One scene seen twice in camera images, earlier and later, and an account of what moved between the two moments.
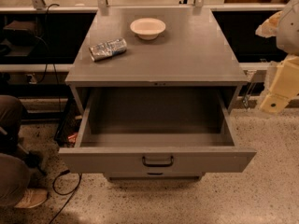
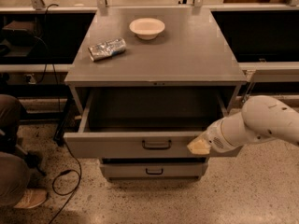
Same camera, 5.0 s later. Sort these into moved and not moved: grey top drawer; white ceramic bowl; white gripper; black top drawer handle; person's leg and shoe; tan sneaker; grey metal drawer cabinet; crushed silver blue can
Moved: black top drawer handle; white gripper; grey top drawer
Not moved: person's leg and shoe; tan sneaker; grey metal drawer cabinet; white ceramic bowl; crushed silver blue can
